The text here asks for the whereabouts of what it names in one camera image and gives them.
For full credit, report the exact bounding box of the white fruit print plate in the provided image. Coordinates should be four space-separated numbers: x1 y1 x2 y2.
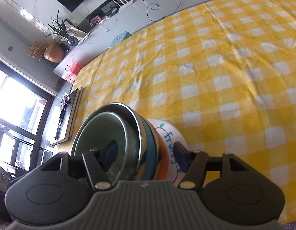
148 119 188 186

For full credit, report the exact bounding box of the green ceramic bowl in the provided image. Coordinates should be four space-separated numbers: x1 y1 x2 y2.
74 112 139 184

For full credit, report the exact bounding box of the blue steel bowl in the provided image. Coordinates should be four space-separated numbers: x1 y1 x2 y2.
71 102 160 185

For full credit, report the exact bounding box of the wooden bench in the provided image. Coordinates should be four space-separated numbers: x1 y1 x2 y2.
50 87 83 146

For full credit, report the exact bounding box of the yellow checkered tablecloth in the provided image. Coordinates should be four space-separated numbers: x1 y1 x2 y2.
74 0 296 223

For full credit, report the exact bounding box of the red box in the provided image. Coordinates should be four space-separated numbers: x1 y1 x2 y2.
62 62 82 83

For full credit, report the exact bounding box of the golden round vase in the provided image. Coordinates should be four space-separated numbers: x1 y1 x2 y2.
44 42 65 63

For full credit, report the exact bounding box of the light blue plastic stool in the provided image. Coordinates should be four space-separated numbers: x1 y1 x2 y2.
109 31 132 49

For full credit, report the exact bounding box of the potted green plant left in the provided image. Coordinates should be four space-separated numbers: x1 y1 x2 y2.
46 9 79 47

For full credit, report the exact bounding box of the white wifi router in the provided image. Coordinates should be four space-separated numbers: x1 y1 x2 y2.
112 0 134 12

